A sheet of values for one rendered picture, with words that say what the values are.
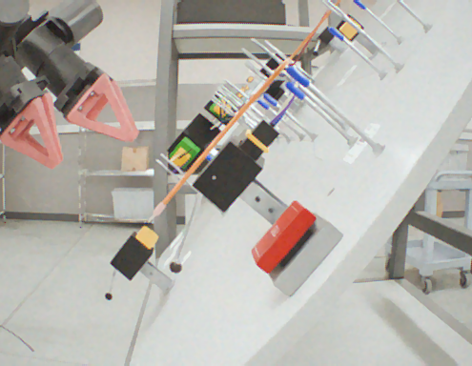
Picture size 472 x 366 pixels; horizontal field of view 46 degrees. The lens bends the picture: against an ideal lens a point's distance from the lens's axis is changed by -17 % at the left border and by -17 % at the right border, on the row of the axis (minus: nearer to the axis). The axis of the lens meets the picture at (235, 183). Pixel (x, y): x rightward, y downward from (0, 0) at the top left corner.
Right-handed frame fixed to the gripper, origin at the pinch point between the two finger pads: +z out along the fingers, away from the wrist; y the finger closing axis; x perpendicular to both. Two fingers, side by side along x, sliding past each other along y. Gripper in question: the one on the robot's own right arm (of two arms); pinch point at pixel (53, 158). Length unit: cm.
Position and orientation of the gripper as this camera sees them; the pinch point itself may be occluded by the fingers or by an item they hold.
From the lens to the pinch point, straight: 68.2
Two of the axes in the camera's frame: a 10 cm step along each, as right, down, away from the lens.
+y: 0.9, -2.5, 9.6
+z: 6.4, 7.6, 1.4
